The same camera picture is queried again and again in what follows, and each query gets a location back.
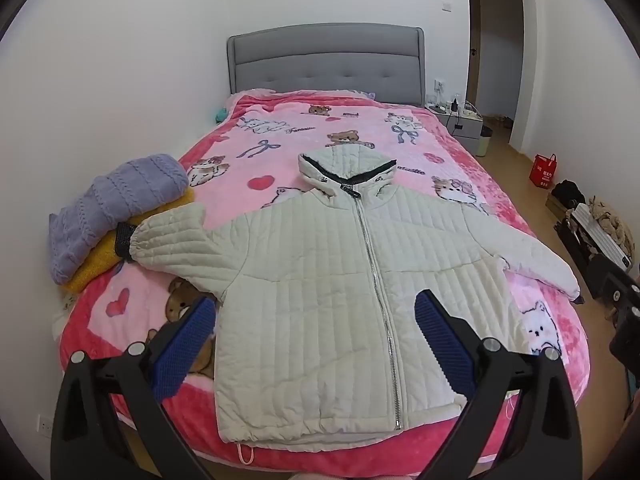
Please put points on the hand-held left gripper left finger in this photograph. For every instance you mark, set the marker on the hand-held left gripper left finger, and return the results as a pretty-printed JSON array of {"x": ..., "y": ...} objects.
[{"x": 186, "y": 342}]

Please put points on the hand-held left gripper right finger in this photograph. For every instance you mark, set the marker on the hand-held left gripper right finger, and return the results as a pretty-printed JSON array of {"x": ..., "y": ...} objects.
[{"x": 442, "y": 340}]

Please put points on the white quilted hooded jacket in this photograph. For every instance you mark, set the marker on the white quilted hooded jacket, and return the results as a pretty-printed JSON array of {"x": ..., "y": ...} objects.
[{"x": 320, "y": 280}]

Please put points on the beige plush toy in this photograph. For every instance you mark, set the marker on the beige plush toy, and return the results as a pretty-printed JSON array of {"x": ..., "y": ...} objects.
[{"x": 607, "y": 222}]

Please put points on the yellow folded sweater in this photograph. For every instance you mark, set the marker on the yellow folded sweater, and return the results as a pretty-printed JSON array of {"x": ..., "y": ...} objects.
[{"x": 97, "y": 260}]

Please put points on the black bag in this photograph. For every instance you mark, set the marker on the black bag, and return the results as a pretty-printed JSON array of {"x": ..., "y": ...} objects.
[{"x": 567, "y": 194}]

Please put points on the purple knitted sweater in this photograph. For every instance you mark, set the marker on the purple knitted sweater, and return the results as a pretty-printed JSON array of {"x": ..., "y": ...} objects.
[{"x": 110, "y": 200}]

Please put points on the red shopping bag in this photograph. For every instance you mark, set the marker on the red shopping bag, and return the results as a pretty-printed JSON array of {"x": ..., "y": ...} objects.
[{"x": 543, "y": 171}]

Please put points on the pale green trash bin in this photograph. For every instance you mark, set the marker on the pale green trash bin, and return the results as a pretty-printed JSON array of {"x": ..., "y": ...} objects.
[{"x": 485, "y": 141}]

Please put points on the grey nightstand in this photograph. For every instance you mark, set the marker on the grey nightstand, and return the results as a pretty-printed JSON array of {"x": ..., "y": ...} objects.
[{"x": 460, "y": 122}]

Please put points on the teal plush item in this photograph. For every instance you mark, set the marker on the teal plush item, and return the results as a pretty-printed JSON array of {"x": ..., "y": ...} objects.
[{"x": 219, "y": 115}]

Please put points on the pink printed blanket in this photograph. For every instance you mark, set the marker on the pink printed blanket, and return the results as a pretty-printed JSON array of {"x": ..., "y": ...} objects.
[{"x": 300, "y": 125}]

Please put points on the wooden door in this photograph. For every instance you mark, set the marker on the wooden door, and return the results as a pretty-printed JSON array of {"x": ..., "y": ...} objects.
[{"x": 474, "y": 50}]

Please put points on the grey upholstered bed headboard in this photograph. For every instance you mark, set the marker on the grey upholstered bed headboard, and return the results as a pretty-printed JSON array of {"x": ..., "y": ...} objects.
[{"x": 325, "y": 60}]

